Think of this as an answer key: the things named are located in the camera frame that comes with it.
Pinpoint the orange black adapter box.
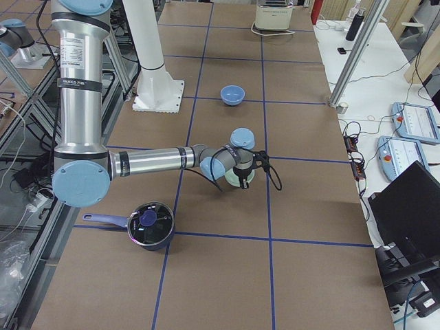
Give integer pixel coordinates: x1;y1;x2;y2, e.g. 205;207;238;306
343;136;358;153

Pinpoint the blue bowl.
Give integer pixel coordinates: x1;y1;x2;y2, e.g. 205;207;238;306
220;85;245;106

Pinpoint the white pedestal column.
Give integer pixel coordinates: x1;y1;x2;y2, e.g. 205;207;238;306
123;0;184;113

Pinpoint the lower blue teach pendant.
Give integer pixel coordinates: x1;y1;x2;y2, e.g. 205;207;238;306
377;136;430;182

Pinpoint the blue teach pendant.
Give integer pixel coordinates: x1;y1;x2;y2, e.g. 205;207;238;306
391;102;439;144
377;136;430;182

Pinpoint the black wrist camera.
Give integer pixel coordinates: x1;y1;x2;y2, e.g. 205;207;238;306
252;151;271;173

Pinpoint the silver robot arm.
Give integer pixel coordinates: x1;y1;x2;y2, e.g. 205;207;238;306
1;19;50;69
52;1;255;208

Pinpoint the aluminium frame post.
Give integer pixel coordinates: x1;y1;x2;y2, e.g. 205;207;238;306
329;0;389;114

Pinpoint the green bowl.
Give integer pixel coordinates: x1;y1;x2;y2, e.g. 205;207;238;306
224;169;255;188

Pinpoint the dark blue saucepan with lid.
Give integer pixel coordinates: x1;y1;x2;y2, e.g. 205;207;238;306
82;201;175;251

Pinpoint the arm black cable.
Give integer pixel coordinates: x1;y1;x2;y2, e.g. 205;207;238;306
187;145;284;193

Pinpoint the black laptop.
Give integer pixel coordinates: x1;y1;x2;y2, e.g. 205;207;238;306
368;161;439;257

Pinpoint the cream toaster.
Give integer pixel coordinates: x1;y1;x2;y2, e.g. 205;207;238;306
254;0;294;31

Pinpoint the upper blue teach pendant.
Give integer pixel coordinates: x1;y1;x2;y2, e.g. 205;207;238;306
391;102;439;144

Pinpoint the black water bottle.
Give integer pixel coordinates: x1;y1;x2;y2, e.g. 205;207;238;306
346;8;366;41

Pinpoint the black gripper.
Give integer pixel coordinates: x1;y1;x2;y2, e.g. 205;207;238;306
232;166;253;189

